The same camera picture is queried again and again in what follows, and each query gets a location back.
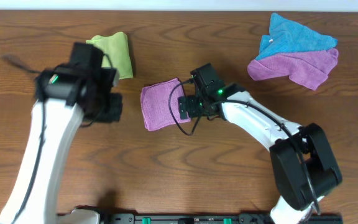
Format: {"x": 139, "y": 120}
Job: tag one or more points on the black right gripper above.
{"x": 183, "y": 107}

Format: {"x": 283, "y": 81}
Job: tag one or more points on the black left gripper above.
{"x": 112, "y": 109}

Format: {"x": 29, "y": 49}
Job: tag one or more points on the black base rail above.
{"x": 243, "y": 218}

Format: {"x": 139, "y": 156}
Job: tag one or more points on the folded green cloth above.
{"x": 117, "y": 48}

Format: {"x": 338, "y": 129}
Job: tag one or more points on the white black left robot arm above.
{"x": 68, "y": 97}

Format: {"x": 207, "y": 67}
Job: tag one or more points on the purple microfiber cloth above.
{"x": 154, "y": 104}

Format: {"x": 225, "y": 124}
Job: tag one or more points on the crumpled purple cloth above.
{"x": 309, "y": 69}

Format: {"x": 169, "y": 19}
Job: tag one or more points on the blue cloth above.
{"x": 286, "y": 36}

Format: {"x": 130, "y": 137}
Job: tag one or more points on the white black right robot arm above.
{"x": 304, "y": 166}

